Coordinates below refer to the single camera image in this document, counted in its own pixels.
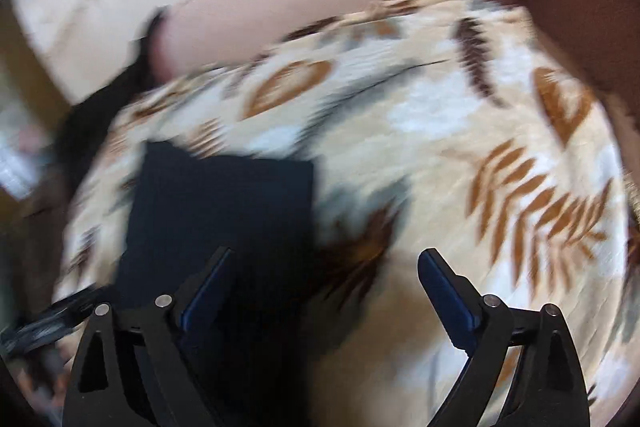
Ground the black remote device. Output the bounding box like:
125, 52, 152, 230
1, 285, 107, 359

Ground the black garment on bed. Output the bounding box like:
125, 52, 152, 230
53, 9, 167, 200

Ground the cream leaf-print blanket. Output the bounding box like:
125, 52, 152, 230
56, 0, 629, 426

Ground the navy blue shirt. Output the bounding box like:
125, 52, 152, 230
115, 142, 314, 426

